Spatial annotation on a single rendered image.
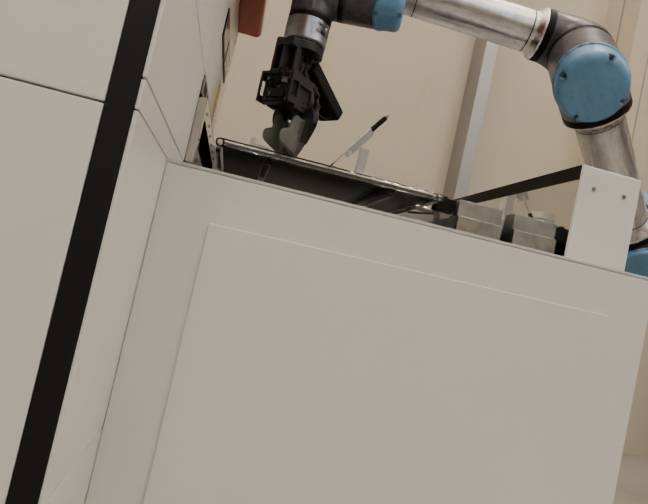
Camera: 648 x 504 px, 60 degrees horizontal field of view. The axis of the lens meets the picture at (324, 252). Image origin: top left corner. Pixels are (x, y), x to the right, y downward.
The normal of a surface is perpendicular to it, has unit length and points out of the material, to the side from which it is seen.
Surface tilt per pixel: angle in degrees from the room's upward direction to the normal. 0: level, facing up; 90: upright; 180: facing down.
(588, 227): 90
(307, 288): 90
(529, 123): 90
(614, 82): 129
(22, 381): 90
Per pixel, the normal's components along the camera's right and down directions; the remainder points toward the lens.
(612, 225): 0.17, -0.01
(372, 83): 0.40, 0.04
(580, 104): -0.25, 0.53
